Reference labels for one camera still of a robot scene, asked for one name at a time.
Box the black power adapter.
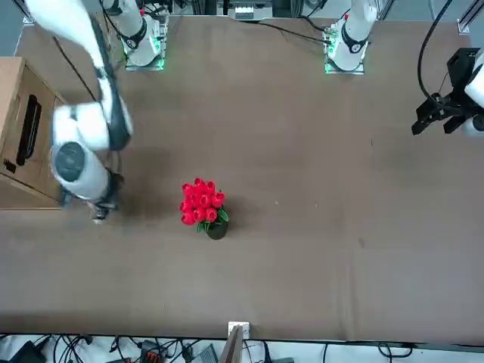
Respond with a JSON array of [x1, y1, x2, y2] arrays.
[[7, 340, 47, 363]]

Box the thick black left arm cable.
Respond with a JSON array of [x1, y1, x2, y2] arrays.
[[417, 0, 455, 104]]

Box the grey power adapter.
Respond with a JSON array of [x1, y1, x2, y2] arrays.
[[195, 345, 219, 363]]

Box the black box handle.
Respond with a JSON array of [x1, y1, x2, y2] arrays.
[[16, 94, 42, 167]]

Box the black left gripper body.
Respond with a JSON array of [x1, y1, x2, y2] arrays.
[[438, 48, 479, 116]]

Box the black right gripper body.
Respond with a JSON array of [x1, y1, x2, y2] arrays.
[[96, 170, 126, 213]]

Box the aluminium frame profile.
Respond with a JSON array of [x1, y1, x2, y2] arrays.
[[456, 0, 484, 36]]

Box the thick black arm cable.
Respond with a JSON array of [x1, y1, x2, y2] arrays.
[[417, 0, 455, 104], [88, 14, 133, 152]]

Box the black cable on table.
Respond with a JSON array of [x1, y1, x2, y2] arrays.
[[241, 17, 334, 45]]

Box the thin black cable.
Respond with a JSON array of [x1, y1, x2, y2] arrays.
[[51, 36, 98, 104]]

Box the white table edge bracket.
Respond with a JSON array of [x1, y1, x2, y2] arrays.
[[228, 321, 251, 340]]

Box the light wooden box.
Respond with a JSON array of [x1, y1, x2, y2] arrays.
[[0, 56, 73, 209]]

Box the black floor cable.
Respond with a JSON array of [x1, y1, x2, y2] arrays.
[[321, 341, 414, 363], [51, 334, 92, 363]]

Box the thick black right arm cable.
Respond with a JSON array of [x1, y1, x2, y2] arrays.
[[88, 14, 133, 152]]

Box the grey device box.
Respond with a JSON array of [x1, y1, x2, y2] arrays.
[[228, 0, 274, 22]]

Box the red tulips in black pot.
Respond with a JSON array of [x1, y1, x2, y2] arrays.
[[178, 177, 230, 241]]

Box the power strip with red switches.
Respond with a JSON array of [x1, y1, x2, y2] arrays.
[[139, 340, 168, 363]]

